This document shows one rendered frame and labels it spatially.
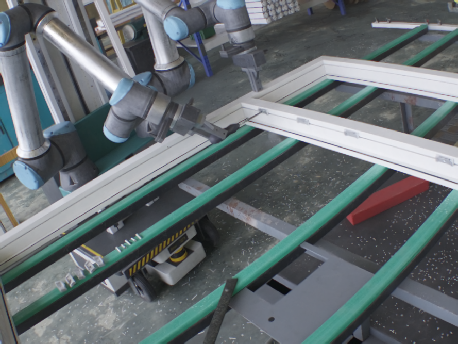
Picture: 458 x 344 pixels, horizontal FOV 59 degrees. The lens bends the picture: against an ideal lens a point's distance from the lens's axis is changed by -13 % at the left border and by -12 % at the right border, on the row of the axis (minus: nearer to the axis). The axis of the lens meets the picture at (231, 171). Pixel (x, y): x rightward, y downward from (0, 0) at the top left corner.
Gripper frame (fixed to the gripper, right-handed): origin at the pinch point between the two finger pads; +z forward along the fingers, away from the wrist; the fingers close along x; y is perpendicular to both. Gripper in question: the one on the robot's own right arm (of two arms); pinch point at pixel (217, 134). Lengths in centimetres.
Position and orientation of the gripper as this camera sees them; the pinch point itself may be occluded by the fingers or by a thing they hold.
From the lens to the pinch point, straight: 139.0
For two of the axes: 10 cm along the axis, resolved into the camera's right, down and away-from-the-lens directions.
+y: 3.1, -9.0, 3.1
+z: 8.8, 3.9, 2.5
